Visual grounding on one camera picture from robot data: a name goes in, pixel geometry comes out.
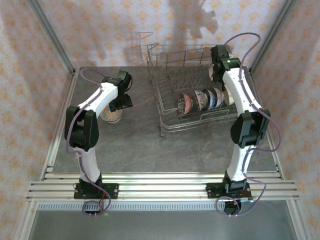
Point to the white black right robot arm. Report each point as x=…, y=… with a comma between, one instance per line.
x=237, y=92

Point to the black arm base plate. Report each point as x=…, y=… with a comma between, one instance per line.
x=112, y=191
x=212, y=191

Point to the aluminium table side rail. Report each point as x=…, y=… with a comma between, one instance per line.
x=277, y=162
x=74, y=76

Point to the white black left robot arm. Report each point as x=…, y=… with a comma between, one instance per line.
x=100, y=100

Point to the pink patterned bowl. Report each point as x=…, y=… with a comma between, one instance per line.
x=184, y=105

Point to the aluminium rail platform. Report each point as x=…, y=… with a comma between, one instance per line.
x=162, y=187

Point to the blue yellow patterned bowl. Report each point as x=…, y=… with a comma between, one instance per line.
x=200, y=100

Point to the aluminium frame post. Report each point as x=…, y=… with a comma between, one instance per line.
x=51, y=32
x=273, y=32

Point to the small green circuit board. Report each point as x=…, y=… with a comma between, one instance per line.
x=246, y=199

